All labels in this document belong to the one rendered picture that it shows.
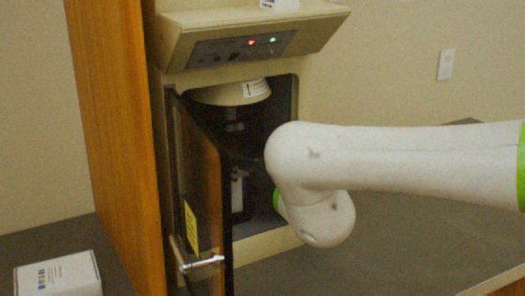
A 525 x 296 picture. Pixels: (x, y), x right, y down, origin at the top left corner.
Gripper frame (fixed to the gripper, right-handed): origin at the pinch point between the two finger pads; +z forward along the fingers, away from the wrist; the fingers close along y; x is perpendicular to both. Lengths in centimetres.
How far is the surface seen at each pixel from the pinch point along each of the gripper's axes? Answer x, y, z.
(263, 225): 18.2, -3.9, -7.8
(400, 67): 2, -81, 33
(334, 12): -30.6, -10.0, -21.6
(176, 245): -0.8, 24.8, -32.3
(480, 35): -6, -119, 34
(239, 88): -14.9, 1.4, -7.4
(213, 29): -29.9, 12.7, -21.4
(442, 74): 7, -101, 33
